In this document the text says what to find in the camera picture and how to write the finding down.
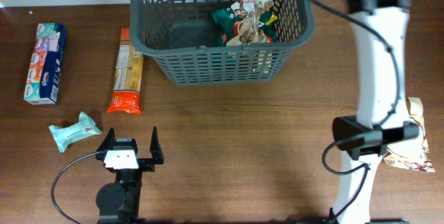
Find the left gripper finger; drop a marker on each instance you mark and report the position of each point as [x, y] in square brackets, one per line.
[105, 145]
[155, 148]

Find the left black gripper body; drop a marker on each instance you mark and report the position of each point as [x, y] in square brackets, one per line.
[145, 165]

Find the green Nescafe bag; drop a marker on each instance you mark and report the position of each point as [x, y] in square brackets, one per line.
[229, 25]

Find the beige Pantree snack bag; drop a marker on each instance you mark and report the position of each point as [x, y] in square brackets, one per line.
[412, 154]

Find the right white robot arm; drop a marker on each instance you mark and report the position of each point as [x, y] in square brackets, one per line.
[382, 117]

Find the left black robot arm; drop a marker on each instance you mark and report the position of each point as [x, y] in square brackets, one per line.
[118, 201]

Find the Kleenex tissue box pack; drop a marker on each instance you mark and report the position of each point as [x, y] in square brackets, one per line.
[44, 72]

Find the small mint green packet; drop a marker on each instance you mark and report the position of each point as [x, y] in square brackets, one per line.
[63, 137]

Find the orange pasta packet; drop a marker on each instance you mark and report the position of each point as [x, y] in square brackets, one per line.
[127, 77]

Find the grey plastic basket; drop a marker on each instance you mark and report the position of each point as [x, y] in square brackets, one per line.
[179, 35]

